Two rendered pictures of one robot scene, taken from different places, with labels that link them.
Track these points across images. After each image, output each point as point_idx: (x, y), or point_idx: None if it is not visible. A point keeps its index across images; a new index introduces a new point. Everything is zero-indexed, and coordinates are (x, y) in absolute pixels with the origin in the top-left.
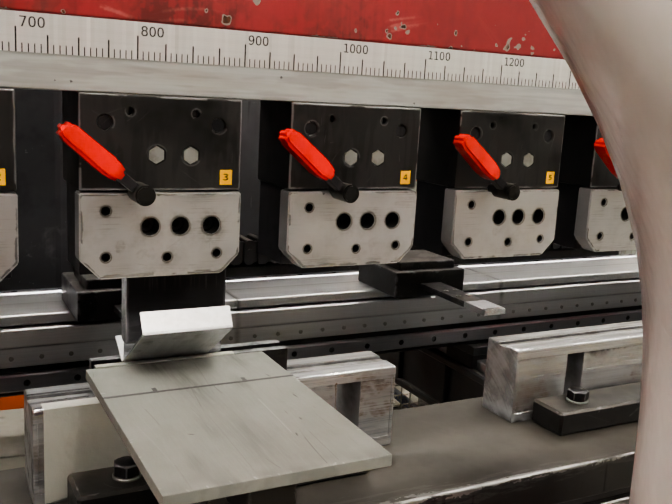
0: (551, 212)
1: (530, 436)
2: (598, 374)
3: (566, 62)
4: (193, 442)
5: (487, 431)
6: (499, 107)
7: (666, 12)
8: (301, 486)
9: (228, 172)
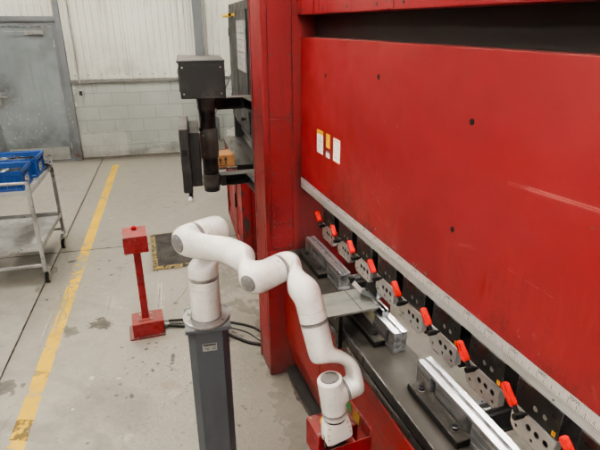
0: (420, 321)
1: (405, 382)
2: (439, 395)
3: None
4: (325, 299)
5: (407, 374)
6: (411, 280)
7: None
8: (365, 337)
9: None
